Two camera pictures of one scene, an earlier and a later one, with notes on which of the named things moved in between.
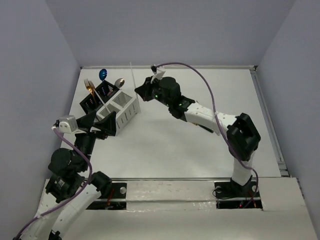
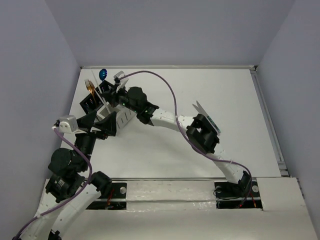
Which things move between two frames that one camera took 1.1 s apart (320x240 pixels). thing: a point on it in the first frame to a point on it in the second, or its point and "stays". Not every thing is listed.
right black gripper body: x=154 y=90 to x=120 y=97
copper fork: x=92 y=86 stays
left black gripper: x=91 y=130 stays
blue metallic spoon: x=103 y=74 stays
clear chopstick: x=101 y=100 stays
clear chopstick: x=135 y=88 to x=93 y=73
